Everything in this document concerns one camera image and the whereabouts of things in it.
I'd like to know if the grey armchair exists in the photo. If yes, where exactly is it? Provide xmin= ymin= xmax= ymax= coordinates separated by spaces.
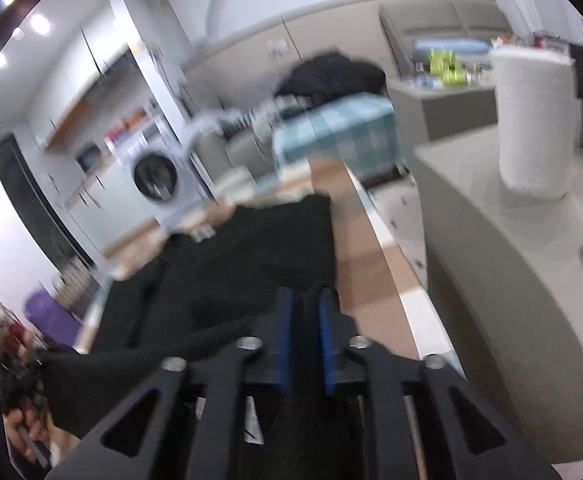
xmin=194 ymin=130 xmax=278 ymax=188

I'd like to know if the person's left hand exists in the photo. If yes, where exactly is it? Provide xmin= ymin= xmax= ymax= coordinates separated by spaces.
xmin=3 ymin=406 xmax=55 ymax=467

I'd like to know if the metal shelf rack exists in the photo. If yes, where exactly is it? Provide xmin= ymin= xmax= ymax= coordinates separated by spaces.
xmin=0 ymin=275 xmax=40 ymax=411

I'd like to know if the teal checked blanket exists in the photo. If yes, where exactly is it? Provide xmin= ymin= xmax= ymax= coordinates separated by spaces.
xmin=272 ymin=92 xmax=405 ymax=181

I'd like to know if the grey and white cloth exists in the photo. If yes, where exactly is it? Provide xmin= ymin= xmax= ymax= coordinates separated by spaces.
xmin=184 ymin=102 xmax=285 ymax=143

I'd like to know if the grey counter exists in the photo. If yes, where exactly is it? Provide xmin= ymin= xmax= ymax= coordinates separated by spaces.
xmin=411 ymin=125 xmax=583 ymax=466

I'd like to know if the white base cabinet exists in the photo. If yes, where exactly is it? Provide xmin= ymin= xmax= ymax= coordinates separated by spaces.
xmin=63 ymin=160 xmax=140 ymax=248

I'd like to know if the yellow-green object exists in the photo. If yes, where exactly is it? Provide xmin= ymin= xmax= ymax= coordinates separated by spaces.
xmin=427 ymin=49 xmax=466 ymax=84

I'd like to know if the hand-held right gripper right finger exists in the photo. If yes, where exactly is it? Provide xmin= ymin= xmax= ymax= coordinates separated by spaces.
xmin=320 ymin=286 xmax=563 ymax=480

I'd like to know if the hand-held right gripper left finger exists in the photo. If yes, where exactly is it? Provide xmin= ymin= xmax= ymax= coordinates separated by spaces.
xmin=44 ymin=287 xmax=293 ymax=480

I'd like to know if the white washing machine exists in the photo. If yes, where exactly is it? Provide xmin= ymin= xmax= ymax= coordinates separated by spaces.
xmin=116 ymin=140 xmax=207 ymax=226

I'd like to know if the grey low cabinet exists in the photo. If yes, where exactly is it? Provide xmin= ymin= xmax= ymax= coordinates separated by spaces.
xmin=388 ymin=79 xmax=498 ymax=144

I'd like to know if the white paper roll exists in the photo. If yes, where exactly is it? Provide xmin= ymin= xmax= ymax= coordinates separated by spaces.
xmin=491 ymin=45 xmax=575 ymax=199

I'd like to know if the black cloth pile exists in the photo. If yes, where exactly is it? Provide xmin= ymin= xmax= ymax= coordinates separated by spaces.
xmin=274 ymin=54 xmax=387 ymax=99

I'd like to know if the purple bin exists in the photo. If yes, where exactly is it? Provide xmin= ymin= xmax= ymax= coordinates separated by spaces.
xmin=24 ymin=290 xmax=85 ymax=347

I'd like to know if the black knit shirt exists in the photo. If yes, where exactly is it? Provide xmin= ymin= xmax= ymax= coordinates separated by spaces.
xmin=39 ymin=192 xmax=367 ymax=480

